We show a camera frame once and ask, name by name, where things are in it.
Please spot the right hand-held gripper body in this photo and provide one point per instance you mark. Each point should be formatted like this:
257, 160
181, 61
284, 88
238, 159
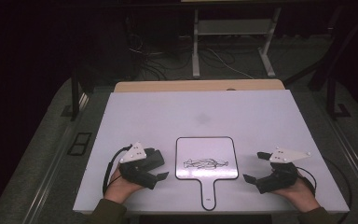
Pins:
287, 155

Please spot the person's left hand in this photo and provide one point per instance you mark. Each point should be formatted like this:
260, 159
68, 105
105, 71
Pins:
119, 188

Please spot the person's right hand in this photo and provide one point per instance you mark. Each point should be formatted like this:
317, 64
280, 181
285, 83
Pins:
301, 194

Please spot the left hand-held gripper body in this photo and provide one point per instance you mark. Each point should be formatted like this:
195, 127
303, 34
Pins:
133, 155

